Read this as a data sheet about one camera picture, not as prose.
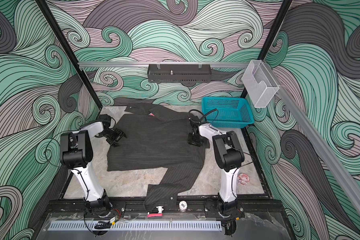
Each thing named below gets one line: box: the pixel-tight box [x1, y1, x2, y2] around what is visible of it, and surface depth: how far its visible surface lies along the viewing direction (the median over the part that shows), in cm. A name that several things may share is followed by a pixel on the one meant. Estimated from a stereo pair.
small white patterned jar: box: [178, 200, 188, 213], surface depth 71 cm
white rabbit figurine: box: [156, 206, 164, 214], surface depth 72 cm
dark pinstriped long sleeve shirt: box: [106, 103, 210, 212], surface depth 94 cm
